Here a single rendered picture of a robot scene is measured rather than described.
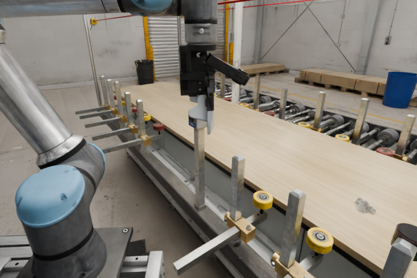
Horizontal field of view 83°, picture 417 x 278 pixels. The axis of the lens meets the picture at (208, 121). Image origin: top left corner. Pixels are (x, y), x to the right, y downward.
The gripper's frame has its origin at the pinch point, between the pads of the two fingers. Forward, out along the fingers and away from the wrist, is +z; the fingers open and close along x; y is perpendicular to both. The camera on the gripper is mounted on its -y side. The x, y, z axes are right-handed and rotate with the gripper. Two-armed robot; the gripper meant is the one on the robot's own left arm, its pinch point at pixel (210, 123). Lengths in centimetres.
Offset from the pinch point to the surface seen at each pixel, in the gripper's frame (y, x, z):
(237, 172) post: -11.0, -15.7, 25.8
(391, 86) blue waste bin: -410, -418, 88
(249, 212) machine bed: -23, -38, 64
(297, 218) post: -25.5, 4.9, 28.3
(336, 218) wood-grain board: -47, -8, 42
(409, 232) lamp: -42, 21, 18
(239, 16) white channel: -34, -159, -34
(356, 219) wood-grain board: -54, -7, 42
